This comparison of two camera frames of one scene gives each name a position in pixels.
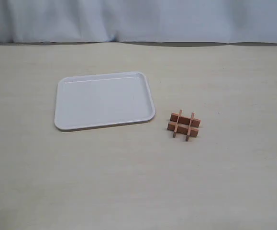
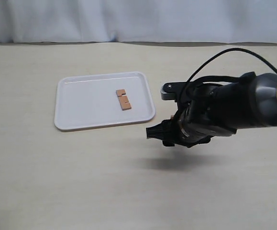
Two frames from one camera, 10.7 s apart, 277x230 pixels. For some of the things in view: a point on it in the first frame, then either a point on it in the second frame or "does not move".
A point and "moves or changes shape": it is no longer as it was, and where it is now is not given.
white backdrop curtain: [185, 23] does not move
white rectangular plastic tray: [103, 100] does not move
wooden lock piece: [174, 134] moves or changes shape
